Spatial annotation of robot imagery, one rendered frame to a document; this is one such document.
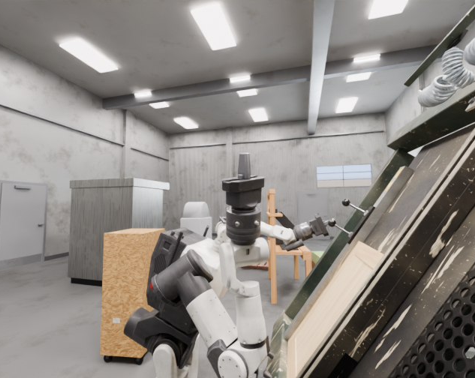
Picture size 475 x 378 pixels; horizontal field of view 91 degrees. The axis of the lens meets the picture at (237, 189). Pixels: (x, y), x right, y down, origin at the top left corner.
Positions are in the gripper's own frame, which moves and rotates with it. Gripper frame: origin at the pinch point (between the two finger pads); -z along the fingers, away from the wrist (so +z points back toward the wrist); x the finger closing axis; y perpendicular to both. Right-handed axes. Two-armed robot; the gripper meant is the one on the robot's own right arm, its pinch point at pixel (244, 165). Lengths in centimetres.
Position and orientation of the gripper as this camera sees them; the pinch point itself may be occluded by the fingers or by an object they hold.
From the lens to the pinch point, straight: 56.9
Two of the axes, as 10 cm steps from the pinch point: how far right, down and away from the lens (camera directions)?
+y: 6.9, 1.6, -7.1
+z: -0.1, 9.8, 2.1
